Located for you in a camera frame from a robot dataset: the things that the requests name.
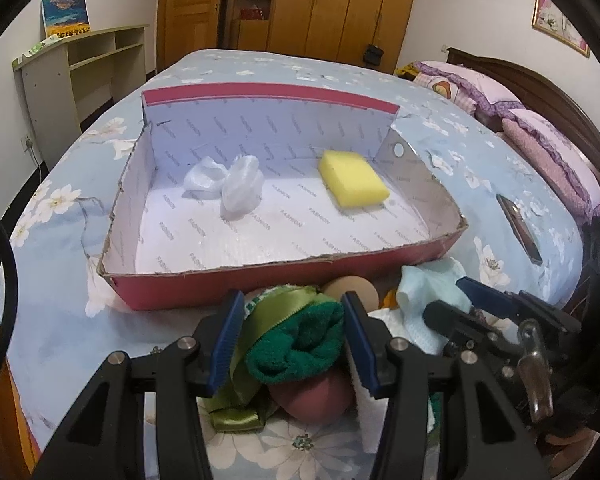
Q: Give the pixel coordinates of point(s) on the black smartphone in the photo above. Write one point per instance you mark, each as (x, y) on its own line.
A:
(520, 230)

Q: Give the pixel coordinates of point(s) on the wooden wardrobe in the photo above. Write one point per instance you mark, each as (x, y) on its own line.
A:
(340, 5)

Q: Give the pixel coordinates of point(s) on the yellow patterned cloth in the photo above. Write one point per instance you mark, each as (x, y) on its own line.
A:
(405, 70)

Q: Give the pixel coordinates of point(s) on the dark wooden headboard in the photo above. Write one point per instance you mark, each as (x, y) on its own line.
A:
(555, 85)

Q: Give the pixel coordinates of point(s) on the beige shelf desk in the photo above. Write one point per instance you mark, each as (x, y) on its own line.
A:
(45, 90)

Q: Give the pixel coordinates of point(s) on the green and white pack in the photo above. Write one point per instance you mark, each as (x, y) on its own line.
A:
(35, 50)

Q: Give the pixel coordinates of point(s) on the orange wooden board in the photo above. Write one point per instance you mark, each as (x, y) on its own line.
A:
(0, 420)

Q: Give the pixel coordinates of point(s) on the tan ball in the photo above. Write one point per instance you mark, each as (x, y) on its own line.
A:
(352, 290)

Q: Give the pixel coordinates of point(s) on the wooden door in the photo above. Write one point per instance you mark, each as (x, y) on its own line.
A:
(190, 15)

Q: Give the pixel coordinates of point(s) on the pink textured pillow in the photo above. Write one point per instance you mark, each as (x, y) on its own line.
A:
(535, 160)

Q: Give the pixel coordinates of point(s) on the blue and yellow painting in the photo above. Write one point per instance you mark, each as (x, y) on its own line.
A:
(66, 16)

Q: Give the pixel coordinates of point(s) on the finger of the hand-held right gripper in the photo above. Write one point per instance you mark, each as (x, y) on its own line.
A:
(445, 317)
(480, 292)

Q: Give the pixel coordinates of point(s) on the red cardboard box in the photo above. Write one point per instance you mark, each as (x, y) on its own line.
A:
(280, 240)

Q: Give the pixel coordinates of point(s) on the framed wall picture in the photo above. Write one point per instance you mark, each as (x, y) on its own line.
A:
(560, 22)

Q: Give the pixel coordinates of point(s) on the yellow sponge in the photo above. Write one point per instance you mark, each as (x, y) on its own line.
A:
(352, 180)

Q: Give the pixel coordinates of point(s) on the maroon ball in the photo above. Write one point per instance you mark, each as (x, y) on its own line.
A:
(315, 400)

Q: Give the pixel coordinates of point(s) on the cartoon print pillow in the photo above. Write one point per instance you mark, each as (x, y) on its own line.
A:
(442, 87)

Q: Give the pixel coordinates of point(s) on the red shelf item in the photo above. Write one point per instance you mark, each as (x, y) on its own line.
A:
(252, 12)

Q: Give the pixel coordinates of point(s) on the white plastic bag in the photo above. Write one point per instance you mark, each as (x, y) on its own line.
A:
(202, 176)
(242, 190)

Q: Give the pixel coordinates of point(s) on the wall socket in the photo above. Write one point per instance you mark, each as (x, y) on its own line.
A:
(29, 142)

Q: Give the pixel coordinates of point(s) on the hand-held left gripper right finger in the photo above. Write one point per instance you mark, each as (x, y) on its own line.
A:
(360, 342)

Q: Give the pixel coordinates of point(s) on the blue floral bedsheet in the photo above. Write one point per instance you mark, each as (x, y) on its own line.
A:
(280, 67)

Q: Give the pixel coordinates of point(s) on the purple ruffled pillow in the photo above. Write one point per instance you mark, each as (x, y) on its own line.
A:
(475, 85)
(560, 145)

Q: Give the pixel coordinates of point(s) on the black hanging bag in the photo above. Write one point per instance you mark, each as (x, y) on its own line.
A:
(373, 55)

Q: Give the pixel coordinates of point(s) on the light blue cloth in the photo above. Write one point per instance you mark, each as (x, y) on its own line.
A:
(425, 280)

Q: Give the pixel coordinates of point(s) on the green satin ribbon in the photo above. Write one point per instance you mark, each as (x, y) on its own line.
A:
(235, 417)

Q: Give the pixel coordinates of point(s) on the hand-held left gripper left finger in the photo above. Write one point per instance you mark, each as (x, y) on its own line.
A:
(225, 341)

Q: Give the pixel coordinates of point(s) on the green and white sock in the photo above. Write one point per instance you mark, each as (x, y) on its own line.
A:
(300, 345)

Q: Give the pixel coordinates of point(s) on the orange cloth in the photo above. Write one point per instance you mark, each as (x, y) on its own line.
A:
(390, 301)

